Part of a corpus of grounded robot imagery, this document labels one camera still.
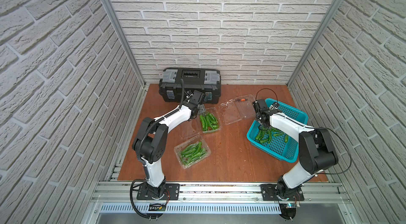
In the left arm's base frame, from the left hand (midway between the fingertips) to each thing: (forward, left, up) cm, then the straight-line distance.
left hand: (201, 106), depth 95 cm
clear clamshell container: (+1, -8, -7) cm, 11 cm away
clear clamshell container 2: (+3, -22, -8) cm, 24 cm away
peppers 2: (-27, +4, -7) cm, 28 cm away
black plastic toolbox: (+14, -4, +8) cm, 16 cm away
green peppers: (-16, -38, -8) cm, 42 cm away
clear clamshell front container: (-25, +11, -4) cm, 28 cm away
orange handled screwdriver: (+11, -29, -8) cm, 32 cm away
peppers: (-7, -5, -6) cm, 11 cm away
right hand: (-7, -39, -3) cm, 40 cm away
